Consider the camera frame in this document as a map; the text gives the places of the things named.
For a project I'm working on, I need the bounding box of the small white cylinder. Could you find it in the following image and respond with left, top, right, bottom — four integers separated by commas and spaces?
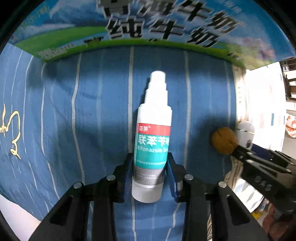
235, 120, 255, 150

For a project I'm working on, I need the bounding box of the brown walnut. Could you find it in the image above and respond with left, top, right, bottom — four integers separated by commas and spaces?
211, 127, 238, 155

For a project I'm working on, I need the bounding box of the white spray bottle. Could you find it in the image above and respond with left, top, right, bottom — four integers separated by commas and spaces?
132, 71, 172, 203

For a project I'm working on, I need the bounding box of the plaid checkered cloth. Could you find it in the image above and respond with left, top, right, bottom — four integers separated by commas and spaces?
206, 60, 287, 241

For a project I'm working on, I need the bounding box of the orange white patterned cloth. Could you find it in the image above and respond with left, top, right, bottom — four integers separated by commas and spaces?
285, 114, 296, 138

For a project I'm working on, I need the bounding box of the dark wooden chair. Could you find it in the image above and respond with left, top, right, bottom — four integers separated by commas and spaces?
280, 57, 295, 101

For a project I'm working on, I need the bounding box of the blue striped cloth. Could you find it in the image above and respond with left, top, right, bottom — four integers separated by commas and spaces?
0, 41, 241, 241

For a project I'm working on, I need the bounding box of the milk carton cardboard box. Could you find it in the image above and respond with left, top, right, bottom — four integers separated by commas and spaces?
9, 1, 295, 70

